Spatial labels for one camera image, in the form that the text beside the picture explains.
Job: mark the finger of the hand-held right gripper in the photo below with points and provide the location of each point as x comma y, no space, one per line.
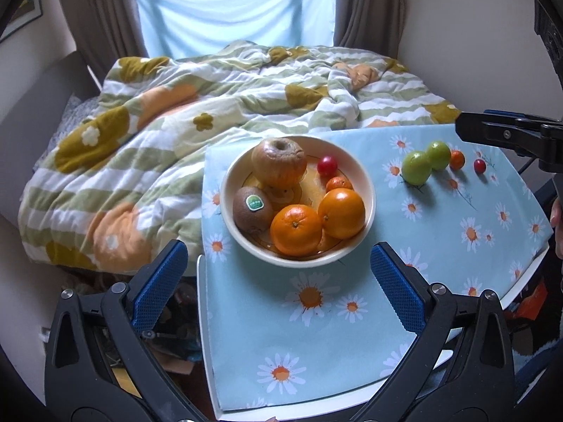
497,132
510,114

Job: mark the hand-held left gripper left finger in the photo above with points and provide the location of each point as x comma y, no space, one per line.
160,285

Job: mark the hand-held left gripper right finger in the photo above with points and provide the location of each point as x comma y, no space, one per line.
396,285

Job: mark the large orange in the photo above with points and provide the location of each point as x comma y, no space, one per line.
343,213
295,231

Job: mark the small tangerine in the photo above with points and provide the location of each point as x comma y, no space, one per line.
338,183

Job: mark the kiwi with green sticker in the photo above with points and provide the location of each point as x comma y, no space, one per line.
251,211

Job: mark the cream bowl with duck print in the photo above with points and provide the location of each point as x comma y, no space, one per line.
354,162

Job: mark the red cherry tomato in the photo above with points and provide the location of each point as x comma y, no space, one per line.
327,165
479,166

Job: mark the brownish wrinkled apple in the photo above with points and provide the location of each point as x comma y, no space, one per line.
279,162

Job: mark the person's right hand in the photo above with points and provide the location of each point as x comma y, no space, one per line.
557,228

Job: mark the small orange tomato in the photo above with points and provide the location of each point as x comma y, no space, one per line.
457,160

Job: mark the green plum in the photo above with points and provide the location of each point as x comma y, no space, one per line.
415,168
440,154

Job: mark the blue daisy print tablecloth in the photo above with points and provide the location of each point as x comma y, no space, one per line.
343,351

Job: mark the black stand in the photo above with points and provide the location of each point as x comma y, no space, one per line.
550,39

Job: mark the green striped floral blanket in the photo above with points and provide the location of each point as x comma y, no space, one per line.
176,140

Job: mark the brown curtain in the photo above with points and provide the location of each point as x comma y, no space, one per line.
101,9
374,9

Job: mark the grey patterned bed sheet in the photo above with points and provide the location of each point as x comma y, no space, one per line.
74,118

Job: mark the grey bed headboard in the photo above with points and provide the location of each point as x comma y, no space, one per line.
44,96

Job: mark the light blue window cloth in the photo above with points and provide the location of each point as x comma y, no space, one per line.
233,13

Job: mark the framed wall picture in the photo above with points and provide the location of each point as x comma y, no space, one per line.
22,11

